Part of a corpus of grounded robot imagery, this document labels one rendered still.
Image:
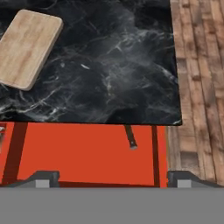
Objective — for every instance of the open red drawer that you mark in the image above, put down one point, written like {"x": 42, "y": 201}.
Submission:
{"x": 87, "y": 154}

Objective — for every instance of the red cupboard front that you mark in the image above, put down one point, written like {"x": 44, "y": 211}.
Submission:
{"x": 2, "y": 151}

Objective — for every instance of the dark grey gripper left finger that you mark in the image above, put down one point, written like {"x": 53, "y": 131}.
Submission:
{"x": 46, "y": 176}

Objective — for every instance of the light wooden cutting board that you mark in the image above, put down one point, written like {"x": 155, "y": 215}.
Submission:
{"x": 25, "y": 46}

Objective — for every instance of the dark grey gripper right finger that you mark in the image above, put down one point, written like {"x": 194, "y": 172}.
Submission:
{"x": 180, "y": 176}

